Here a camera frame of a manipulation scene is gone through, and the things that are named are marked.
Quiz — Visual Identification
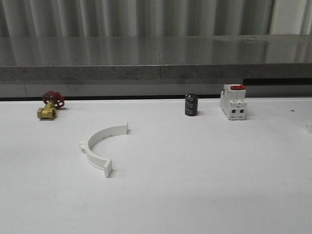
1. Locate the white half clamp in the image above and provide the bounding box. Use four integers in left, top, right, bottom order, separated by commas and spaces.
79, 123, 129, 178

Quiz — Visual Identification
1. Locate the black cylindrical capacitor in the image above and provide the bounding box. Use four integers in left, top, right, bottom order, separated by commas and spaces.
185, 94, 198, 117

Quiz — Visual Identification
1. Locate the brass valve red handwheel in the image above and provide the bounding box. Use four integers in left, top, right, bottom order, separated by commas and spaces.
37, 91, 65, 119

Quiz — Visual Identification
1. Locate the grey stone countertop ledge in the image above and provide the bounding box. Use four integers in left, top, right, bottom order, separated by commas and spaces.
0, 35, 312, 84

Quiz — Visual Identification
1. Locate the white plastic block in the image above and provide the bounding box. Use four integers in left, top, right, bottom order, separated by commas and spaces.
304, 120, 312, 134

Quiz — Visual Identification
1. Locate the white circuit breaker red switch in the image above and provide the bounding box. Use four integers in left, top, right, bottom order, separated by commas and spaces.
220, 84, 247, 120

